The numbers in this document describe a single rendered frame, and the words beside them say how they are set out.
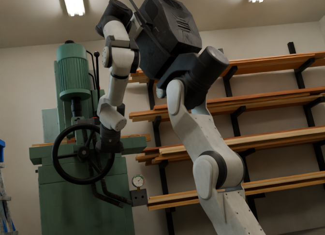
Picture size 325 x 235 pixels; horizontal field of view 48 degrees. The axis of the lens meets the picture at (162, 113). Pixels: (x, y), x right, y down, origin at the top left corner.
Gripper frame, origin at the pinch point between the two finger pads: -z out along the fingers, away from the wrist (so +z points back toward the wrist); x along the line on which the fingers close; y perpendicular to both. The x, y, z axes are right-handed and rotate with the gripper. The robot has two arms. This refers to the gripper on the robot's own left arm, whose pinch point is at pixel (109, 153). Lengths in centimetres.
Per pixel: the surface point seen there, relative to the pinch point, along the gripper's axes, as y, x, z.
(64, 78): 59, -26, -5
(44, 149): 16.4, -32.1, -17.0
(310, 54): 238, 242, -97
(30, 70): 264, -94, -160
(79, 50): 73, -18, 4
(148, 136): 36, 23, -28
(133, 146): 20.3, 13.2, -18.7
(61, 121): 55, -28, -35
